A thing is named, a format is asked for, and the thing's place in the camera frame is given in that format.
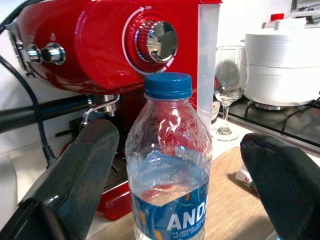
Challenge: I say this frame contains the black gas stove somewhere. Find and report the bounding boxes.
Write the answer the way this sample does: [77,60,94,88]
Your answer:
[228,96,320,151]

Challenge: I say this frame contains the black power cord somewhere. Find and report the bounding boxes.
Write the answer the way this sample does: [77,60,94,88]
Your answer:
[0,56,57,166]

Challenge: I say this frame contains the clear wine glass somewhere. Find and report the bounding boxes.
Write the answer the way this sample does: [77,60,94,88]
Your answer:
[213,45,248,142]

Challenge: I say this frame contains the white red printed packet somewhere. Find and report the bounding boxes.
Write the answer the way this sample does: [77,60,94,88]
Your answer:
[234,164,260,196]

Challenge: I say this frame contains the black portafilter handle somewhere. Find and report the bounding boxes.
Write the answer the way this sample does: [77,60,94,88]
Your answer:
[0,94,121,134]

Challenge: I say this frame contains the clear water bottle blue cap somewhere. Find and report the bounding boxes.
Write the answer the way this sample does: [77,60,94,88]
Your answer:
[124,72,213,240]

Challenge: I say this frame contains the red espresso machine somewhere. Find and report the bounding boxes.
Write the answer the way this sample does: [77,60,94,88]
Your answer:
[0,0,223,222]

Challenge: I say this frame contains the red capped white container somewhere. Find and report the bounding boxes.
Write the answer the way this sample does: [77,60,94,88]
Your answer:
[261,12,286,30]

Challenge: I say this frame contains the white lidded cooking pot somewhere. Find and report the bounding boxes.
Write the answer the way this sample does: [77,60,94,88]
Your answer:
[240,32,320,107]

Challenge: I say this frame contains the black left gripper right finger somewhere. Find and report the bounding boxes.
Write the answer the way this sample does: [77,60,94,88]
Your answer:
[239,132,320,240]

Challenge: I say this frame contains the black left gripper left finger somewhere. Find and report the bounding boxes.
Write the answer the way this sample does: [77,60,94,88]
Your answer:
[0,119,120,240]

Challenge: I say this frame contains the beige woven mat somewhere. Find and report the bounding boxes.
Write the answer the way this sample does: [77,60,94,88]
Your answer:
[92,146,278,240]

